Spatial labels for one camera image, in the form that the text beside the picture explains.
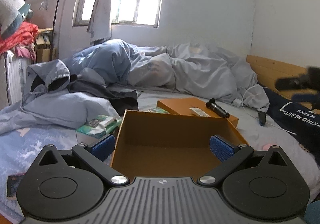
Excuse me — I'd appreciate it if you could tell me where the blue and black clip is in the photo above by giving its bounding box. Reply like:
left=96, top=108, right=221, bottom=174
left=258, top=111, right=267, bottom=127

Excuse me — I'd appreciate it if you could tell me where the green tissue packet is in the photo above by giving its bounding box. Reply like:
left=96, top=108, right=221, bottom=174
left=142, top=108, right=170, bottom=114
left=76, top=115, right=123, bottom=138

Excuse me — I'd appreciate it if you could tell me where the white radiator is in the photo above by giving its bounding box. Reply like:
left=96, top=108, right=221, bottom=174
left=4, top=51, right=30, bottom=106

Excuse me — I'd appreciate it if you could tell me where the grey hooded jacket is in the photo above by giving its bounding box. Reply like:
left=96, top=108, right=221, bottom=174
left=21, top=59, right=120, bottom=130

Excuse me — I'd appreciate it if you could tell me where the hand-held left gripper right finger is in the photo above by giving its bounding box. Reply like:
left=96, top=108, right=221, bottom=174
left=196, top=135, right=288, bottom=187

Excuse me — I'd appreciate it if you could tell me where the white curtain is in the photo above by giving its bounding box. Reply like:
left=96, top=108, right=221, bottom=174
left=87, top=0, right=115, bottom=45

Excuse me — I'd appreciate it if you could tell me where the white paper label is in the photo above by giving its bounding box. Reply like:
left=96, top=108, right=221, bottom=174
left=189, top=107, right=212, bottom=117

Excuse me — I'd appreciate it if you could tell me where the dark phone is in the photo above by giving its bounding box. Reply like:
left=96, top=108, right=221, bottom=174
left=7, top=173, right=27, bottom=197

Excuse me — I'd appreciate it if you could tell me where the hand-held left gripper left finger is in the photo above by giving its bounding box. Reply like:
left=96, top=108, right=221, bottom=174
left=37, top=134, right=130, bottom=187

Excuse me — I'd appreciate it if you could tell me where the white charging cable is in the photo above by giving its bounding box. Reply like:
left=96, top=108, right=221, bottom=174
left=241, top=85, right=298, bottom=136

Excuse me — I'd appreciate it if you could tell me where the orange box lid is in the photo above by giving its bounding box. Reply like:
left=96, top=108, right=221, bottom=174
left=157, top=97, right=239, bottom=128

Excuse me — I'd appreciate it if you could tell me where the red blanket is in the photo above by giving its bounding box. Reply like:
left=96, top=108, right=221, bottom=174
left=0, top=22, right=39, bottom=52

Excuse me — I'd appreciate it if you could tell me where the light grey duvet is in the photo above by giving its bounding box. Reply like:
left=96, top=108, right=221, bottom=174
left=62, top=39, right=269, bottom=111

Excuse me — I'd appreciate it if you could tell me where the orange cardboard box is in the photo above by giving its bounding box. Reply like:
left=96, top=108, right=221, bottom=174
left=110, top=110, right=250, bottom=181

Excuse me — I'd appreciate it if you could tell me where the black cylindrical tool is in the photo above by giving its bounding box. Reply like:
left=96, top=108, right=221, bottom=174
left=205, top=98, right=230, bottom=118

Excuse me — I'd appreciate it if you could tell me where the dark cloth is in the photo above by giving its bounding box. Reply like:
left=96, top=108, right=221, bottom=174
left=69, top=74, right=139, bottom=116

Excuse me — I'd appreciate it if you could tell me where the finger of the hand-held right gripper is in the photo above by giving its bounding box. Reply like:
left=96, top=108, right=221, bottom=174
left=291, top=92, right=320, bottom=105
left=275, top=76, right=309, bottom=91

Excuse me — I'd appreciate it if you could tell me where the black clothes rack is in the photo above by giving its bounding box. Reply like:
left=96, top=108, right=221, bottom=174
left=24, top=0, right=68, bottom=60

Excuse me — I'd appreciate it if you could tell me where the white and blue pillow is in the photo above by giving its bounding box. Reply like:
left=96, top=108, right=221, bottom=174
left=0, top=0, right=33, bottom=40

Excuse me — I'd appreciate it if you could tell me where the brown cardboard box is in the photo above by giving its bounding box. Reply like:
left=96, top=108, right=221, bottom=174
left=35, top=28, right=59, bottom=62

